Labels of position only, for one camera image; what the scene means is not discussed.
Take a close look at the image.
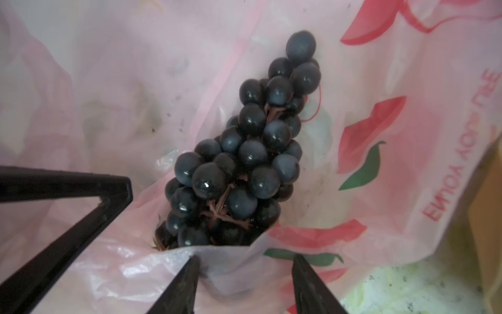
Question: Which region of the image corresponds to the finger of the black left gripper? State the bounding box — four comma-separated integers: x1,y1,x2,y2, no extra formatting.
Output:
1,166,133,313

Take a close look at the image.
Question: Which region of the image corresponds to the pink printed plastic bag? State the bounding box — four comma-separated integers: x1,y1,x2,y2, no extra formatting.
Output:
1,1,501,313

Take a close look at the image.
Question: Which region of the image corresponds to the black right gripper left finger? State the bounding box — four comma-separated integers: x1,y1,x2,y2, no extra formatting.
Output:
147,255,201,314

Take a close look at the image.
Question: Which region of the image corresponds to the fake dark grape bunch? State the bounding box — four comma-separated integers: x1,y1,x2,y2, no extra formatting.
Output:
154,30,321,251

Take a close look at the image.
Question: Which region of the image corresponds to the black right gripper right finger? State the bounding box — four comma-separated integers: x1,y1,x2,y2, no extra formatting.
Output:
292,254,348,314

